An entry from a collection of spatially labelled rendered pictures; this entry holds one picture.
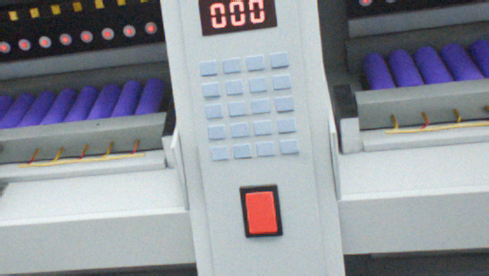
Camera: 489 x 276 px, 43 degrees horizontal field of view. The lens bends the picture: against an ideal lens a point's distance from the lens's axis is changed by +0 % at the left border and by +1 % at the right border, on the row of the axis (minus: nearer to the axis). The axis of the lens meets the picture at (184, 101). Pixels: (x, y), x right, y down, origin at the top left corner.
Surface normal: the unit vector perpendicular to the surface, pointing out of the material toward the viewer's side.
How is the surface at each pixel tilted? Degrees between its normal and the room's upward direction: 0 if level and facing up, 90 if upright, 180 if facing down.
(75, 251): 110
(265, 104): 90
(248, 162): 90
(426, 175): 20
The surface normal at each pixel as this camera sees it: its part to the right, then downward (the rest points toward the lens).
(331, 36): -0.17, 0.16
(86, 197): -0.18, -0.87
